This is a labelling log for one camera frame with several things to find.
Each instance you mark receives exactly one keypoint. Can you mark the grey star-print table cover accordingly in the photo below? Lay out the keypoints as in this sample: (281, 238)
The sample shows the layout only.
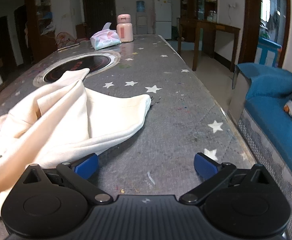
(173, 110)

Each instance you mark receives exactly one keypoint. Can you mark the dark wooden door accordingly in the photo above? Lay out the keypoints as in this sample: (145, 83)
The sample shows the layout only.
(98, 7)

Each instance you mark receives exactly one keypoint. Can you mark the pink insulated bottle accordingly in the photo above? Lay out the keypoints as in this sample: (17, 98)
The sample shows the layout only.
(124, 30)

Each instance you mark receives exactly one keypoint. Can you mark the dark wooden side table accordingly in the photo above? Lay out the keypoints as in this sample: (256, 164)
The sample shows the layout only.
(206, 30)

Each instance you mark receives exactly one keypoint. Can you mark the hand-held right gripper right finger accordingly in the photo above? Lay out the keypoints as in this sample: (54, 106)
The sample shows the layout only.
(204, 166)

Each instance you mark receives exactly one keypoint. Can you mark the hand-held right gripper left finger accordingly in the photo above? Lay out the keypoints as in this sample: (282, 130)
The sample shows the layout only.
(87, 166)

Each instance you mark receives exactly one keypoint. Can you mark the blue sofa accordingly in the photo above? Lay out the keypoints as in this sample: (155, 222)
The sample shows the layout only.
(273, 120)

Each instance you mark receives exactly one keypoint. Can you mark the white refrigerator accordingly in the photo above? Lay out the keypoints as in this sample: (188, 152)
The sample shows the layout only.
(163, 17)

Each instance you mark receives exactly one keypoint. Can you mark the dark wooden glass cabinet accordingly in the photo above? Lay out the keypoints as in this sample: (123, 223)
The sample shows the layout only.
(198, 0)

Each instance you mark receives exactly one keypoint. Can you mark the round black induction cooktop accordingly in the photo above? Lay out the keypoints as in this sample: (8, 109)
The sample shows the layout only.
(86, 63)

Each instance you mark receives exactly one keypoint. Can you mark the dark wooden shelf unit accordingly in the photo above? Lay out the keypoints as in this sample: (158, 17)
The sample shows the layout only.
(42, 22)

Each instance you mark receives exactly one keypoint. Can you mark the cream long-sleeve shirt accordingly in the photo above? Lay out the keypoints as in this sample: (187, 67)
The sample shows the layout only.
(61, 120)

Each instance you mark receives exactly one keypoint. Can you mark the pink patterned play tent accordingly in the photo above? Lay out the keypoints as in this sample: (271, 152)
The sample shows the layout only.
(63, 38)

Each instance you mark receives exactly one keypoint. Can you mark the water dispenser with blue jug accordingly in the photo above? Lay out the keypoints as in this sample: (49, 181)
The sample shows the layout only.
(141, 17)

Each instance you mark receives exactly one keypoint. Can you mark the pastel wet wipes pack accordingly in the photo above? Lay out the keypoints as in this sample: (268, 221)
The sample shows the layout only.
(104, 38)

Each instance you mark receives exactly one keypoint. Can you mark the blue painted cabinet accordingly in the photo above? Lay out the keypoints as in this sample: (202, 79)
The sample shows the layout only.
(268, 52)

